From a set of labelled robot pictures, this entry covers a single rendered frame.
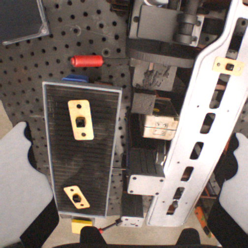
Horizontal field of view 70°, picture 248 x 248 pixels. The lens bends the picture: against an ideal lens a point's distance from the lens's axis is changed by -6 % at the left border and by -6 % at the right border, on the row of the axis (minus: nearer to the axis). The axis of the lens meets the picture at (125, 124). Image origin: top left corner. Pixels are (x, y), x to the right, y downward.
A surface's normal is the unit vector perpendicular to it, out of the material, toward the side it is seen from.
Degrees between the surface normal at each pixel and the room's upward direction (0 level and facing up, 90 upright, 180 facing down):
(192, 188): 0
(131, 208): 90
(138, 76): 0
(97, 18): 0
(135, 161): 90
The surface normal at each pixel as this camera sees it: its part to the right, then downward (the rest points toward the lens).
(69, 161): 0.00, 0.49
